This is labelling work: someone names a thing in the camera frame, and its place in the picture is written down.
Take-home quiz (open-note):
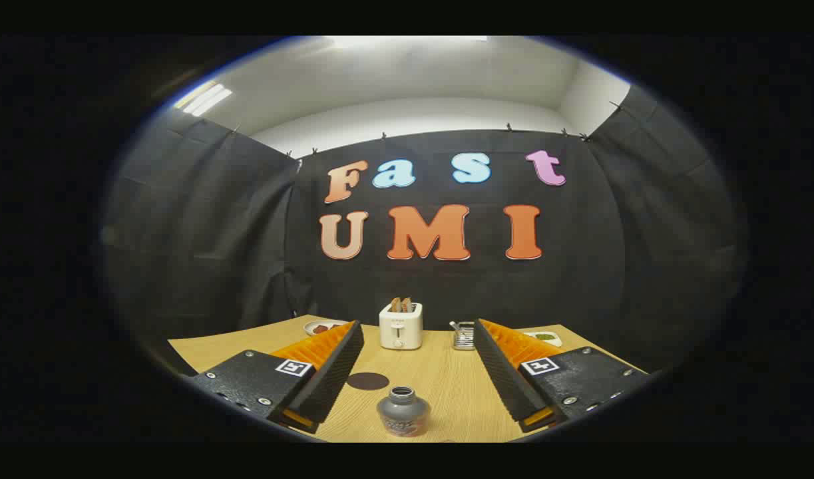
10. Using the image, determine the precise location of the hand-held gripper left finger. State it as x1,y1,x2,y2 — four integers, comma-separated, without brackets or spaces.
190,320,365,434

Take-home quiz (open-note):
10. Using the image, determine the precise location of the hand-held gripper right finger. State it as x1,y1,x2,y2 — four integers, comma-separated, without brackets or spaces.
473,318,650,433

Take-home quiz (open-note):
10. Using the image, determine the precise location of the dark brown round coaster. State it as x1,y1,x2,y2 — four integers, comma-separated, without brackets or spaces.
347,372,390,391

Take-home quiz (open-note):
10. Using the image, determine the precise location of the silver juice bottle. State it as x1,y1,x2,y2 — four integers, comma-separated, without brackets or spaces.
376,386,431,438

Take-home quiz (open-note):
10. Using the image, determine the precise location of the wooden table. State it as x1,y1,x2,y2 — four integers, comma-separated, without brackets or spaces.
168,315,647,443

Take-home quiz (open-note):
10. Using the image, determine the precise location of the white toaster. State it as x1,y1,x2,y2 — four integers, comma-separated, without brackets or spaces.
379,302,423,351

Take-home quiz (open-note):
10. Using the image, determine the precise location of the two-panel ceiling light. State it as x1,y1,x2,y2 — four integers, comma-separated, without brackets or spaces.
174,80,233,117

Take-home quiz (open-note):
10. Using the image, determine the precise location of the long ceiling light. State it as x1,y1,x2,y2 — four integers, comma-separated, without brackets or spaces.
327,36,489,51

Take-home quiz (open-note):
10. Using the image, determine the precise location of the metal wire holder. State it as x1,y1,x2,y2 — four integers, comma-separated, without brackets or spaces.
449,321,476,351

